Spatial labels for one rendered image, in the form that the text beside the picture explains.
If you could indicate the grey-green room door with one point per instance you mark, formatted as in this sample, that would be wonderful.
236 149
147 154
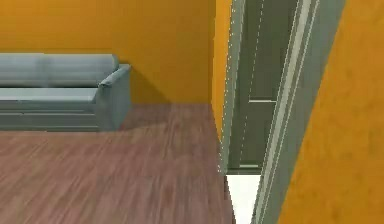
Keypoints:
260 83

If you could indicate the grey-blue sofa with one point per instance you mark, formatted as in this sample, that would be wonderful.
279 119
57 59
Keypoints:
60 96

